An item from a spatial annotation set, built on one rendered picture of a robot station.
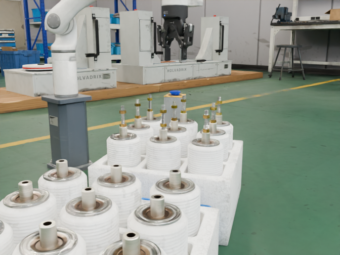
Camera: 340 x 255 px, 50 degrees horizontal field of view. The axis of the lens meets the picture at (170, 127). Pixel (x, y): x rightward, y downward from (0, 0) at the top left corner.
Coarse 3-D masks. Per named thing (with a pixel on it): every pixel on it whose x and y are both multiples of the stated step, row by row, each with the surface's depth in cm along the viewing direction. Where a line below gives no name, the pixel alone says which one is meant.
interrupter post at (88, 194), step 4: (84, 188) 60; (88, 188) 60; (92, 188) 60; (84, 192) 59; (88, 192) 59; (92, 192) 59; (84, 196) 59; (88, 196) 59; (92, 196) 59; (84, 200) 59; (88, 200) 59; (92, 200) 59; (84, 204) 59; (88, 204) 59; (92, 204) 59; (84, 208) 59; (88, 208) 59
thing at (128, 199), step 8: (96, 184) 70; (136, 184) 70; (96, 192) 69; (104, 192) 67; (112, 192) 67; (120, 192) 67; (128, 192) 68; (136, 192) 69; (112, 200) 67; (120, 200) 68; (128, 200) 68; (136, 200) 70; (120, 208) 68; (128, 208) 69; (120, 216) 68; (128, 216) 69; (120, 224) 69
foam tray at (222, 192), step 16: (240, 144) 121; (144, 160) 105; (240, 160) 120; (96, 176) 100; (144, 176) 96; (160, 176) 95; (192, 176) 93; (208, 176) 93; (224, 176) 93; (240, 176) 125; (144, 192) 97; (208, 192) 92; (224, 192) 91; (224, 208) 92; (224, 224) 93; (224, 240) 94
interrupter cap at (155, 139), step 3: (168, 135) 104; (150, 138) 100; (153, 138) 101; (156, 138) 101; (168, 138) 101; (171, 138) 101; (174, 138) 101; (153, 141) 98; (156, 141) 97; (159, 141) 98; (162, 141) 98; (165, 141) 98; (168, 141) 98; (171, 141) 97; (174, 141) 98
